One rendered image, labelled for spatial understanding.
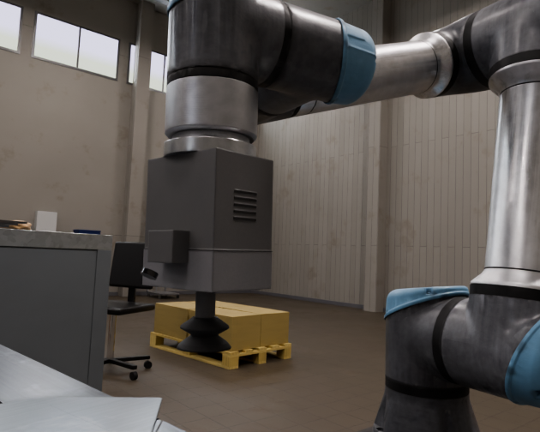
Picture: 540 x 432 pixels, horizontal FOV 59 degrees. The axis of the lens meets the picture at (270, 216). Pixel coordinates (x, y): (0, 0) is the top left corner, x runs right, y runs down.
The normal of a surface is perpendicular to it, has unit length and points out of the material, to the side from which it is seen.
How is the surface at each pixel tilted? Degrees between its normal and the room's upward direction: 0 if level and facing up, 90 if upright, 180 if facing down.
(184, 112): 92
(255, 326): 90
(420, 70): 106
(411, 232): 90
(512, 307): 84
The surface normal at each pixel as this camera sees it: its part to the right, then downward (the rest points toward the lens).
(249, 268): 0.76, -0.03
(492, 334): -0.81, -0.24
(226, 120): 0.36, -0.06
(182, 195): -0.66, -0.07
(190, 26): -0.35, -0.07
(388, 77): 0.56, 0.29
